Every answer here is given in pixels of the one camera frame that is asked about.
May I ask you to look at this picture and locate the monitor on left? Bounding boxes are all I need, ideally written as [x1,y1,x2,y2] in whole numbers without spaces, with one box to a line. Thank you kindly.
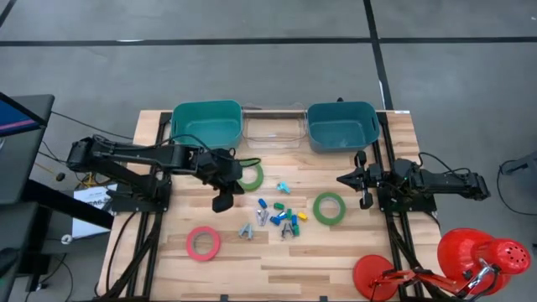
[0,94,55,206]

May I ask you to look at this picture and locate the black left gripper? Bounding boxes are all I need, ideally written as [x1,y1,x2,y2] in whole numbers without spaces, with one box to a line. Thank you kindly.
[195,146,246,214]

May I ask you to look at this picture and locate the black floor cable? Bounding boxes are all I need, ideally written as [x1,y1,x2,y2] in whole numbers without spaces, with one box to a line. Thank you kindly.
[496,159,537,217]
[50,110,134,141]

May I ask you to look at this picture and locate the red tape roll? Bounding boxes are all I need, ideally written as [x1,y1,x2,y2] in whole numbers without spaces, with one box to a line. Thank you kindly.
[185,226,222,263]

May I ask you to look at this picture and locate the yellow cable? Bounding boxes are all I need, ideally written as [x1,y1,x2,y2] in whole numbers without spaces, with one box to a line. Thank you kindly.
[77,171,106,189]

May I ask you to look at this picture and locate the red desk lamp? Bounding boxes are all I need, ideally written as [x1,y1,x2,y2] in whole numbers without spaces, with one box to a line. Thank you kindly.
[352,227,532,302]

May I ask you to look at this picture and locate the dark teal plastic bin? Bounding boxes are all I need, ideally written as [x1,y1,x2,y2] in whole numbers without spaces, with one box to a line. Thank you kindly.
[306,100,381,154]

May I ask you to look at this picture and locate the green tape roll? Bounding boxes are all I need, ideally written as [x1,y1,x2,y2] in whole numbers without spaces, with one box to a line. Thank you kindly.
[312,191,347,227]
[237,158,265,193]

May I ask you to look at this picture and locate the black office desk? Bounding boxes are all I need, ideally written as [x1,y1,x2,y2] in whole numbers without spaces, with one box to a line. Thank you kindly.
[0,200,54,302]

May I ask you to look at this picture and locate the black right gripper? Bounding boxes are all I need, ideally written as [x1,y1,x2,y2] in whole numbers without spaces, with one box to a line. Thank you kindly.
[336,149,383,210]

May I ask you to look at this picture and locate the dark grey floor stand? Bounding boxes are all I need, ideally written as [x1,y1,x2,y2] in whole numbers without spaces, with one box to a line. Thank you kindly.
[499,149,537,177]

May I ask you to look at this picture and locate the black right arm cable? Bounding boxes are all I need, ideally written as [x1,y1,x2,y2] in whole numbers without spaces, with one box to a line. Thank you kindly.
[417,151,473,175]

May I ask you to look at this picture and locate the clear plastic bin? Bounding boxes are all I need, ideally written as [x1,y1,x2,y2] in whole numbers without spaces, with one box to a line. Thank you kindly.
[242,102,308,151]

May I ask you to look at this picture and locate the light teal plastic bin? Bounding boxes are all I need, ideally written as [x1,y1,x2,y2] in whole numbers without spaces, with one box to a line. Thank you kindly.
[170,99,244,151]

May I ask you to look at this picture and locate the computer monitor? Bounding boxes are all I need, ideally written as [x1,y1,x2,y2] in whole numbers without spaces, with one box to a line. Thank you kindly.
[0,91,48,138]

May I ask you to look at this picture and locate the white printed sheet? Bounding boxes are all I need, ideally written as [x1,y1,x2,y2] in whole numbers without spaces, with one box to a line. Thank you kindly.
[70,184,119,240]

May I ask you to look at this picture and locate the black desk beam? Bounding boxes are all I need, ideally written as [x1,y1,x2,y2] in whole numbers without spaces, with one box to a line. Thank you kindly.
[23,179,115,231]

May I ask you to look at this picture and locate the black frame cable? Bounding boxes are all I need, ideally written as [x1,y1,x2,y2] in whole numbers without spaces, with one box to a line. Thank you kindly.
[104,211,139,294]

